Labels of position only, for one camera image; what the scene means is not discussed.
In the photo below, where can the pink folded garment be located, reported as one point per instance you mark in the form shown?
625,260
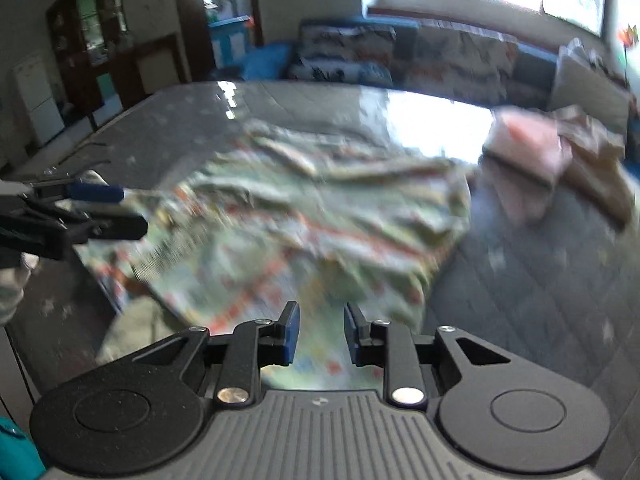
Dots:
525,160

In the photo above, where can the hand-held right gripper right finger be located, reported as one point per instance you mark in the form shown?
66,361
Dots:
352,336

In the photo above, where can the beige folded garment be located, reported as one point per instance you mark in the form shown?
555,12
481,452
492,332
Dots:
595,170

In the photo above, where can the green patterned garment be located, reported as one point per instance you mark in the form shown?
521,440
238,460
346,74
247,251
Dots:
310,230

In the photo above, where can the teal object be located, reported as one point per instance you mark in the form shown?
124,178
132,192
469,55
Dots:
17,450

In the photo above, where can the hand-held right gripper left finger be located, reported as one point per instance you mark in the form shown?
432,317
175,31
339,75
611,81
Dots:
291,336

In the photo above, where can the blue sofa with patterned cushions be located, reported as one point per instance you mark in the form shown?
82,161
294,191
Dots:
400,55

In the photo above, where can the grey star-print quilted mat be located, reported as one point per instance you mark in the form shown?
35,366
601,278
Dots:
525,300

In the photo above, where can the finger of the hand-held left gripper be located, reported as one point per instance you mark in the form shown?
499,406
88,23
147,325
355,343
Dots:
95,192
107,227

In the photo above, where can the dark wooden cabinet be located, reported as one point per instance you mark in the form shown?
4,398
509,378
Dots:
95,55

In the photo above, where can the white cabinet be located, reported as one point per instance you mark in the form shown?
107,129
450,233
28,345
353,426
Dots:
37,97

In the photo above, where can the blue box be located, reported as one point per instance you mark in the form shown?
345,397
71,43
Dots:
229,42

